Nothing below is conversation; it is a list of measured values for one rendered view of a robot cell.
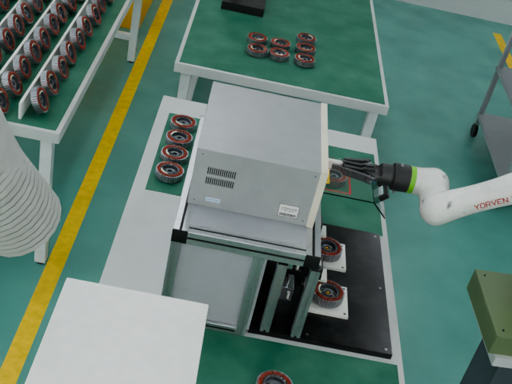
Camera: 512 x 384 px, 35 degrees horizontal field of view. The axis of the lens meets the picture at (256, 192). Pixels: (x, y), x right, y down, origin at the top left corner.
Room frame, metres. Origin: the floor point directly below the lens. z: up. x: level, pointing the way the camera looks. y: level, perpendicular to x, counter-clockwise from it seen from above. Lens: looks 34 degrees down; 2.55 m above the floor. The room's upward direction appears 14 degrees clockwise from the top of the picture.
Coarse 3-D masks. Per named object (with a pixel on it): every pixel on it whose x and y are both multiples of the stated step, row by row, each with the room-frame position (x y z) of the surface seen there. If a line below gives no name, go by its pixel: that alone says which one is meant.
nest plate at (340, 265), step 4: (344, 248) 2.38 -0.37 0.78; (344, 252) 2.36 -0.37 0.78; (344, 256) 2.33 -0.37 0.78; (340, 260) 2.31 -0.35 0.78; (344, 260) 2.31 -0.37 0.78; (324, 264) 2.26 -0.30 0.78; (328, 264) 2.26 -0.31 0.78; (332, 264) 2.27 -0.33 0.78; (336, 264) 2.27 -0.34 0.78; (340, 264) 2.28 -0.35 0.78; (344, 264) 2.29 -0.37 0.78; (324, 268) 2.25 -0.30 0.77; (328, 268) 2.25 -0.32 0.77; (332, 268) 2.25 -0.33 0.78; (336, 268) 2.25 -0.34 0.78; (340, 268) 2.26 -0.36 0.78; (344, 268) 2.26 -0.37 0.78; (344, 272) 2.26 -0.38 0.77
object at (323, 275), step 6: (288, 270) 2.04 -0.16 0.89; (294, 270) 2.04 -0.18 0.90; (300, 270) 2.05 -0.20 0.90; (306, 270) 2.05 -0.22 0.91; (324, 270) 2.10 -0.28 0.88; (288, 276) 2.05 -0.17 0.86; (300, 276) 2.04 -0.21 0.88; (306, 276) 2.04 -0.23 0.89; (324, 276) 2.07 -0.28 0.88; (288, 282) 2.05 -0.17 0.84; (324, 282) 2.05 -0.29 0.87
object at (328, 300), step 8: (328, 280) 2.13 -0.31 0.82; (320, 288) 2.10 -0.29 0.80; (328, 288) 2.11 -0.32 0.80; (336, 288) 2.10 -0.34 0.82; (320, 296) 2.04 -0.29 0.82; (328, 296) 2.07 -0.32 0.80; (336, 296) 2.06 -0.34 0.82; (320, 304) 2.04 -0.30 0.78; (328, 304) 2.03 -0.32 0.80; (336, 304) 2.04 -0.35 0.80
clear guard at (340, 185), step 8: (328, 168) 2.44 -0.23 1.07; (336, 176) 2.40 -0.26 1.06; (344, 176) 2.41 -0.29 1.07; (328, 184) 2.34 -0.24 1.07; (336, 184) 2.35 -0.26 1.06; (344, 184) 2.36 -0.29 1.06; (352, 184) 2.37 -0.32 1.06; (360, 184) 2.38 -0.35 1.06; (368, 184) 2.40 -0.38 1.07; (376, 184) 2.45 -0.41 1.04; (328, 192) 2.29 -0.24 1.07; (336, 192) 2.30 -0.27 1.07; (344, 192) 2.31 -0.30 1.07; (352, 192) 2.32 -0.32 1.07; (360, 192) 2.34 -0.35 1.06; (368, 192) 2.35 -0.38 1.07; (376, 192) 2.39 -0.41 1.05; (360, 200) 2.29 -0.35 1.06; (368, 200) 2.30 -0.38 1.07; (376, 200) 2.33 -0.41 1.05; (384, 208) 2.36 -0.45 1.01; (384, 216) 2.30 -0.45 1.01
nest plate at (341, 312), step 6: (312, 300) 2.05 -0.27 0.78; (312, 306) 2.02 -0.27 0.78; (318, 306) 2.03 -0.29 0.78; (342, 306) 2.06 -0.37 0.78; (312, 312) 2.01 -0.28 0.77; (318, 312) 2.01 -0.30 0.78; (324, 312) 2.01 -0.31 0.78; (330, 312) 2.01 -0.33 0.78; (336, 312) 2.02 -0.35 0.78; (342, 312) 2.03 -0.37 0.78
